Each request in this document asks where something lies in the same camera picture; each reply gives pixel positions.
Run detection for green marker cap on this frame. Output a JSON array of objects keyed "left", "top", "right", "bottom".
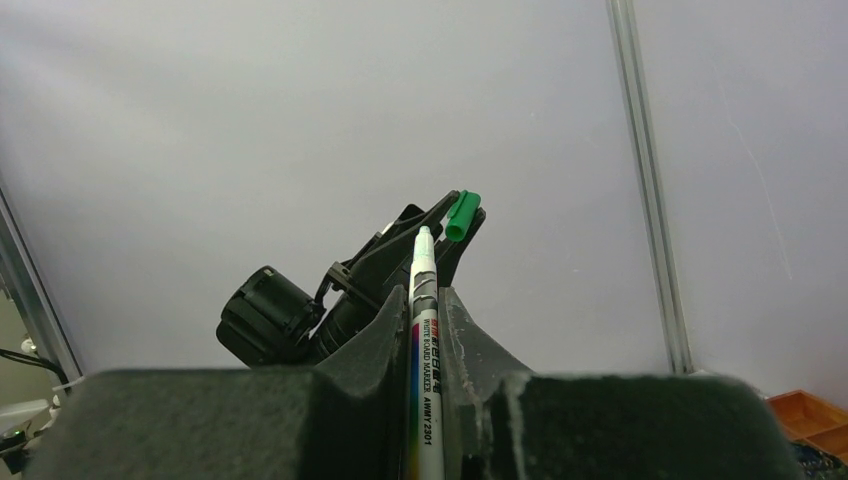
[{"left": 445, "top": 190, "right": 481, "bottom": 242}]

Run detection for wooden compartment tray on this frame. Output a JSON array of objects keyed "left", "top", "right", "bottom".
[{"left": 766, "top": 390, "right": 847, "bottom": 463}]

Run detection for white whiteboard marker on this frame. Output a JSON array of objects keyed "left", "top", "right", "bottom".
[{"left": 407, "top": 226, "right": 445, "bottom": 479}]

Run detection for left aluminium frame post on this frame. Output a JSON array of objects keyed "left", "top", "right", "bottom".
[{"left": 607, "top": 1, "right": 695, "bottom": 375}]

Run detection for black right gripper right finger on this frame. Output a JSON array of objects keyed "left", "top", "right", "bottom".
[{"left": 439, "top": 288, "right": 803, "bottom": 479}]

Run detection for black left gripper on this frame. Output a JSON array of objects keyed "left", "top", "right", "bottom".
[{"left": 316, "top": 190, "right": 487, "bottom": 346}]

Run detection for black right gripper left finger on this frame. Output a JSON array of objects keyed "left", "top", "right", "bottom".
[{"left": 26, "top": 287, "right": 408, "bottom": 479}]

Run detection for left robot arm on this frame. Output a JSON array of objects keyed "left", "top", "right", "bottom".
[{"left": 216, "top": 190, "right": 486, "bottom": 368}]

